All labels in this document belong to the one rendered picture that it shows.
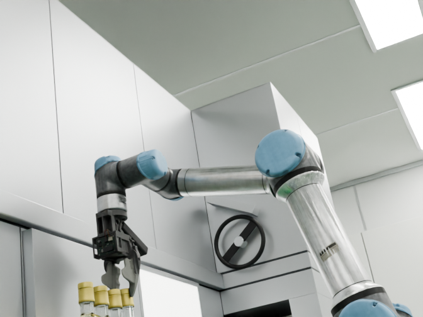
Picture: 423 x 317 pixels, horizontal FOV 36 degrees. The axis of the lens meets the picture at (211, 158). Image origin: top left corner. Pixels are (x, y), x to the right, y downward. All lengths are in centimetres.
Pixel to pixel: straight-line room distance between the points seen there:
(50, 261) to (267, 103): 138
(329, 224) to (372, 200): 447
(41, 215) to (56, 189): 14
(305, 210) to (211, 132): 143
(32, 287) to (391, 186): 459
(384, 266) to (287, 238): 278
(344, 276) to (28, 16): 116
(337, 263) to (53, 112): 93
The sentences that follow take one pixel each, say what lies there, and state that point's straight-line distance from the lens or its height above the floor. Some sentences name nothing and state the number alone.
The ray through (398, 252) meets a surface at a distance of 523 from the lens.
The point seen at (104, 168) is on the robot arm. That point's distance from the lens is 169.
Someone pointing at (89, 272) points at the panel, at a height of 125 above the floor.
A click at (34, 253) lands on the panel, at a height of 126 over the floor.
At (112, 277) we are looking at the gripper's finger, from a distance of 165.
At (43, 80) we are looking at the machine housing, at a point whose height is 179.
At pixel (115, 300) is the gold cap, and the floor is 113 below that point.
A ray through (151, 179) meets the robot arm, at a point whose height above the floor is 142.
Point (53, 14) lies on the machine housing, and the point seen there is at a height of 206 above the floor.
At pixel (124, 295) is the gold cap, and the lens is 162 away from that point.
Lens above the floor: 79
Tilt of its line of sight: 24 degrees up
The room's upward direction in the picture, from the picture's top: 10 degrees counter-clockwise
